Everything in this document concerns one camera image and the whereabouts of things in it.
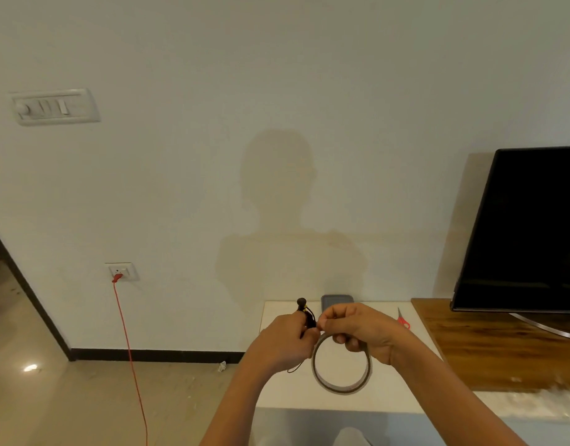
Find person's right hand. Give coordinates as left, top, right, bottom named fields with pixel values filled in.
left=315, top=302, right=424, bottom=369

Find silver television stand leg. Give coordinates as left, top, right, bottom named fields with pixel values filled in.
left=507, top=313, right=570, bottom=343

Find person's left forearm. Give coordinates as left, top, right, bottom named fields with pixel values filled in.
left=199, top=362, right=272, bottom=446

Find clear tape roll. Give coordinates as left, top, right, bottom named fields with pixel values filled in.
left=310, top=331, right=373, bottom=396

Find person's left hand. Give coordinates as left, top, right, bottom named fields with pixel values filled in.
left=240, top=311, right=321, bottom=375

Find black earphones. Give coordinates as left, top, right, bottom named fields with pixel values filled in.
left=294, top=297, right=320, bottom=341

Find black television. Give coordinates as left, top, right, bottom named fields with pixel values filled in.
left=450, top=145, right=570, bottom=317

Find person's grey trouser leg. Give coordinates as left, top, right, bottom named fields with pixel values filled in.
left=333, top=426, right=372, bottom=446

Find wooden board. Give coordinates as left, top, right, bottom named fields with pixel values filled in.
left=411, top=297, right=570, bottom=393

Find grey lidded container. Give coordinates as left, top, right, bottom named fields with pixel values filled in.
left=320, top=294, right=357, bottom=312

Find white wall switch panel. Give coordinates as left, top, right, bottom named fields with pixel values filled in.
left=7, top=88, right=101, bottom=126

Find person's right forearm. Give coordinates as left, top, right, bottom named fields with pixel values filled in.
left=388, top=338, right=530, bottom=446

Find white wall socket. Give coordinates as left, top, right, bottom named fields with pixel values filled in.
left=104, top=261, right=140, bottom=283

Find red power cable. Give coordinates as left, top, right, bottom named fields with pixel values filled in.
left=111, top=273, right=150, bottom=446

